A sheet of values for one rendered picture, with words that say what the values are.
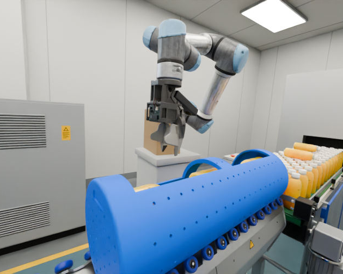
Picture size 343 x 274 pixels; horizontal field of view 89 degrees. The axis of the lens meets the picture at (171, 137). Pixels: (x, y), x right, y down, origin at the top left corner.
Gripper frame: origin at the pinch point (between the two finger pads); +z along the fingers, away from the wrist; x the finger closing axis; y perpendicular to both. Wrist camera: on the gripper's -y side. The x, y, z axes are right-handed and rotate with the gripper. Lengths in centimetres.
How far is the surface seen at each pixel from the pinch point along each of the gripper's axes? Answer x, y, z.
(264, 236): 13, -48, 42
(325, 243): 30, -77, 48
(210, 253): 10.9, -10.2, 33.1
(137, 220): 10.9, 16.8, 11.6
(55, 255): -139, 20, 129
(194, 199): 11.1, -0.1, 11.6
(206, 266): 11.0, -8.5, 36.7
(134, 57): -270, -122, -110
